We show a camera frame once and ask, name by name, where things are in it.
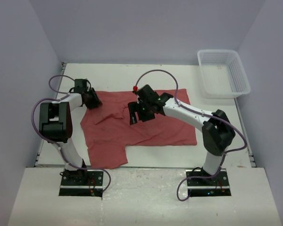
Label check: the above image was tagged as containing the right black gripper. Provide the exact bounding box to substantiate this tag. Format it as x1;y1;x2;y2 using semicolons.
129;100;156;125

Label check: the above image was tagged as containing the red t shirt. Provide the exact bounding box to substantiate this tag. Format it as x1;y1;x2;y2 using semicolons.
80;91;197;169

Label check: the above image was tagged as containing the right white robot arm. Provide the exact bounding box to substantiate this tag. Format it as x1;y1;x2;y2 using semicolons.
128;85;235;185

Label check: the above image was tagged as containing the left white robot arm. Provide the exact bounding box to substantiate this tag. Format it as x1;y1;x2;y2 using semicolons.
36;79;102;185

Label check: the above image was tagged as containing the white plastic basket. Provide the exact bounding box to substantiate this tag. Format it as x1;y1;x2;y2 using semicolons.
197;49;251;99

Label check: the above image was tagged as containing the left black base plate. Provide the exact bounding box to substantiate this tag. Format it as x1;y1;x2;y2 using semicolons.
58;170;103;198

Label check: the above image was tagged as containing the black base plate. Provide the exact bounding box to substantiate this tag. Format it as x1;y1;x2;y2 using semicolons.
58;170;103;198
187;169;231;197

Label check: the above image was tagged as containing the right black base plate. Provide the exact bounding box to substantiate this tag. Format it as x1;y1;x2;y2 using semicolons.
187;169;231;197

